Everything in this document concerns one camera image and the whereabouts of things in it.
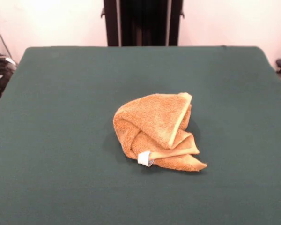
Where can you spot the dark green table cloth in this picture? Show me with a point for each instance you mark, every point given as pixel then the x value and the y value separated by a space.
pixel 61 117

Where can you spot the black stand frame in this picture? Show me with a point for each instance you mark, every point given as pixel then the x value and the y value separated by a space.
pixel 142 23

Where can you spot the orange-tan terry towel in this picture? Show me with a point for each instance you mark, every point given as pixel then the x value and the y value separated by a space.
pixel 150 117

